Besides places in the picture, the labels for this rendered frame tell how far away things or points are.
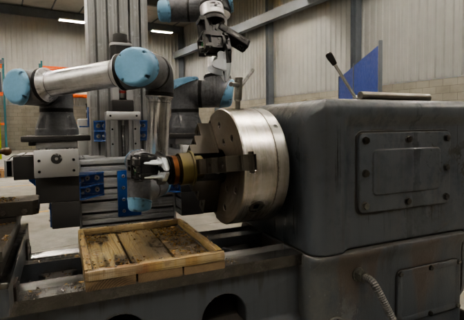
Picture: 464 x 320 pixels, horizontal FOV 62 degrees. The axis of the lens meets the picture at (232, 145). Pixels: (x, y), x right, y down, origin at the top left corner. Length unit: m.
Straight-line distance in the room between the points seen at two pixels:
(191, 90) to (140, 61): 0.45
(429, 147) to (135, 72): 0.87
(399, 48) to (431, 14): 1.28
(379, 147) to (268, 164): 0.31
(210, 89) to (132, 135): 0.38
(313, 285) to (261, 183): 0.29
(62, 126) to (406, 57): 12.08
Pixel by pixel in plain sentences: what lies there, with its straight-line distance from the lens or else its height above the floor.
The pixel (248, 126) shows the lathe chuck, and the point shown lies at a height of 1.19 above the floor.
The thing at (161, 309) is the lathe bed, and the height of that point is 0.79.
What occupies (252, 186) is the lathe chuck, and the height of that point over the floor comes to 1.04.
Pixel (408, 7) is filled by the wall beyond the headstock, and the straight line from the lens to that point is 13.27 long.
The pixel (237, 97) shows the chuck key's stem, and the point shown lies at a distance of 1.05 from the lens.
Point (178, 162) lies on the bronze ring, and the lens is 1.00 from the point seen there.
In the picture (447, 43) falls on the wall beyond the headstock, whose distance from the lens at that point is 12.40.
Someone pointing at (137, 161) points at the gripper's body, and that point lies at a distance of 1.06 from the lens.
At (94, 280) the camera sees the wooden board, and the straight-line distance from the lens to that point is 0.86.
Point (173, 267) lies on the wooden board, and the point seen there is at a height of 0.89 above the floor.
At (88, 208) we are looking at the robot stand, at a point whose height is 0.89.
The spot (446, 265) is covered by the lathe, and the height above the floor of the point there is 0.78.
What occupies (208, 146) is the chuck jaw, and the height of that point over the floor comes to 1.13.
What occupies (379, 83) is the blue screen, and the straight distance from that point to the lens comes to 5.89.
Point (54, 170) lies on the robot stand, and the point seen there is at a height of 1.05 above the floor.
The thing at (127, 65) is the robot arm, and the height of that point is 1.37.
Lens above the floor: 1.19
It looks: 3 degrees down
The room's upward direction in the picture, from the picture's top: 1 degrees counter-clockwise
